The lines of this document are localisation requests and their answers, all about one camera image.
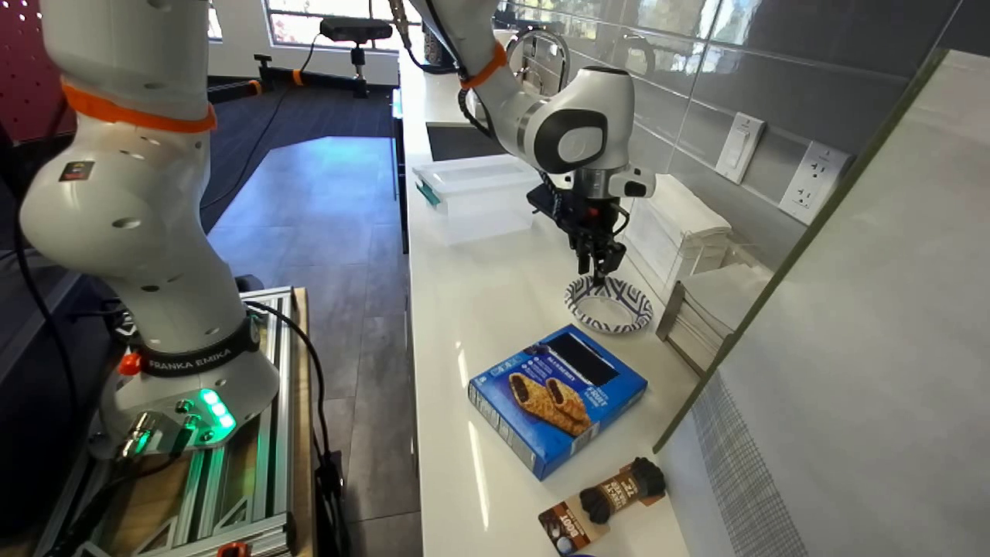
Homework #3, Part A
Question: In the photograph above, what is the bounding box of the maroon perforated panel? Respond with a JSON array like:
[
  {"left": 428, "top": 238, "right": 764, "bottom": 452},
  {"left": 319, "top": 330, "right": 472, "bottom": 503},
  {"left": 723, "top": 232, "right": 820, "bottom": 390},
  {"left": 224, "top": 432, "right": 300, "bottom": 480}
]
[{"left": 0, "top": 0, "right": 79, "bottom": 144}]

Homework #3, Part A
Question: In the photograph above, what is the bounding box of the brown candy bar wrapper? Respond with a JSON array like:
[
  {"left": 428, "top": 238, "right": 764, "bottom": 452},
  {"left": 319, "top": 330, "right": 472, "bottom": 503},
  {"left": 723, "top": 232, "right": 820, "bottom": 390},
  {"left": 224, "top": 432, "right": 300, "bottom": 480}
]
[{"left": 537, "top": 456, "right": 672, "bottom": 557}]

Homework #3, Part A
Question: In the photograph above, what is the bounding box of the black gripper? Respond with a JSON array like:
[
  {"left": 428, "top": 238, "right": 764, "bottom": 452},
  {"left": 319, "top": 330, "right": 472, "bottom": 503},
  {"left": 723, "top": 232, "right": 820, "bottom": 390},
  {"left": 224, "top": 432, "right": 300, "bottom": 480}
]
[{"left": 525, "top": 179, "right": 633, "bottom": 290}]

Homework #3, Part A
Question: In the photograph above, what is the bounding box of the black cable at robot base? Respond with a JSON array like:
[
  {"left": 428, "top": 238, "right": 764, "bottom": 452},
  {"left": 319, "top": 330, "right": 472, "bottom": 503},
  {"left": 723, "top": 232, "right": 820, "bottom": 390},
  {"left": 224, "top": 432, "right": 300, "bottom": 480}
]
[{"left": 244, "top": 298, "right": 348, "bottom": 557}]

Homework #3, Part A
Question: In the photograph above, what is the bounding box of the blue snack bar box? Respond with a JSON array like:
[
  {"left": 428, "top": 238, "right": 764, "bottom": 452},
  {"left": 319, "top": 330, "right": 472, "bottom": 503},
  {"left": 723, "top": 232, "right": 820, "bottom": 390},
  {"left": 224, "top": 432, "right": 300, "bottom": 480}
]
[{"left": 464, "top": 321, "right": 651, "bottom": 482}]

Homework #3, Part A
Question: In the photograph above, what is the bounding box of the black and white patterned bowl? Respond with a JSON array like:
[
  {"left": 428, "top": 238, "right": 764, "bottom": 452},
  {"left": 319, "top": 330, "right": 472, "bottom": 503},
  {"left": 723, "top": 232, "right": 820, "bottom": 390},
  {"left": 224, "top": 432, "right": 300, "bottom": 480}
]
[
  {"left": 564, "top": 274, "right": 658, "bottom": 339},
  {"left": 565, "top": 274, "right": 657, "bottom": 330}
]

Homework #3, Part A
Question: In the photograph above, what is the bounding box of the teal pen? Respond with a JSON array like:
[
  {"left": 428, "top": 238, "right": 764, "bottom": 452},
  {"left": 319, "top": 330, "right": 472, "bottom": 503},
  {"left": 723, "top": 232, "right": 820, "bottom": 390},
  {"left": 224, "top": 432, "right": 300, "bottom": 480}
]
[{"left": 413, "top": 168, "right": 449, "bottom": 209}]

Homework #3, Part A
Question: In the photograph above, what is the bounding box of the dark kitchen sink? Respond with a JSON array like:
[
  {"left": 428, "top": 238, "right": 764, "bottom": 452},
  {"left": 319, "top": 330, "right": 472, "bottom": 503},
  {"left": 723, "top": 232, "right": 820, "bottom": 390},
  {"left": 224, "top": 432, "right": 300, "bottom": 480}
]
[{"left": 423, "top": 119, "right": 510, "bottom": 165}]

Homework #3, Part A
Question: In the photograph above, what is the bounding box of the clear acrylic tray box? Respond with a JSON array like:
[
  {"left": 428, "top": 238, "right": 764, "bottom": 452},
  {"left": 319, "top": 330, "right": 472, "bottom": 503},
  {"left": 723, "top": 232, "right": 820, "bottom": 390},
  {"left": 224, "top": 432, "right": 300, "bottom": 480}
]
[{"left": 657, "top": 261, "right": 778, "bottom": 377}]

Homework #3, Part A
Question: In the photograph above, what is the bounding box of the white light switch plate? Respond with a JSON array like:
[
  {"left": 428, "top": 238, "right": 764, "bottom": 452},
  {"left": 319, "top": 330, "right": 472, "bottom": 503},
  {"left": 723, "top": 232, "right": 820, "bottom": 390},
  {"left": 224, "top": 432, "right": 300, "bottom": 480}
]
[{"left": 711, "top": 109, "right": 768, "bottom": 184}]

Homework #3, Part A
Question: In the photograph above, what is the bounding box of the white power outlet plate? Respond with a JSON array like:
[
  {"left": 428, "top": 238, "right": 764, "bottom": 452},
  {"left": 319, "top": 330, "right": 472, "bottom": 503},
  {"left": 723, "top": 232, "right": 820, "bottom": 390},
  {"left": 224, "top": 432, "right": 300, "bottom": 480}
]
[{"left": 778, "top": 138, "right": 852, "bottom": 227}]

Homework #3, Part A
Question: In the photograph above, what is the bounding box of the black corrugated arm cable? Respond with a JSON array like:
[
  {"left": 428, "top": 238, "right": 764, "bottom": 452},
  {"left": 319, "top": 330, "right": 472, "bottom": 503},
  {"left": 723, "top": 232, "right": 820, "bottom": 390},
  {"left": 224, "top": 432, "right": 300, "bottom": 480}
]
[{"left": 388, "top": 0, "right": 503, "bottom": 142}]

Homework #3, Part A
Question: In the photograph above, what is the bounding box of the black tripod with orange clips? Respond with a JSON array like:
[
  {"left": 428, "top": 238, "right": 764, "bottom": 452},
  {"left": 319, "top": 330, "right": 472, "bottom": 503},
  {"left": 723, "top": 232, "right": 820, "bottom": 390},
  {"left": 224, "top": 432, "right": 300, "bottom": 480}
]
[{"left": 206, "top": 12, "right": 401, "bottom": 105}]

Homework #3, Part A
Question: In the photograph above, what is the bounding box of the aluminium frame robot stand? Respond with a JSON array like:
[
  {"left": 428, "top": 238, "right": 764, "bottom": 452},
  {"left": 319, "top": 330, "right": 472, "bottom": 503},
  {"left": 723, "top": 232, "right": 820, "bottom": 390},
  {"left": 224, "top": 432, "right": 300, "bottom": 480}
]
[{"left": 60, "top": 283, "right": 319, "bottom": 557}]

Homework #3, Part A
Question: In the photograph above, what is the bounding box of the white framed window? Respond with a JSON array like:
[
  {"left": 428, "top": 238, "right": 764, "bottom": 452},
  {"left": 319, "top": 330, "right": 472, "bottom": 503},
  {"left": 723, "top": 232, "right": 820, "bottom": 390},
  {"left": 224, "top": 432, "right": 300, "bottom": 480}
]
[{"left": 206, "top": 0, "right": 428, "bottom": 51}]

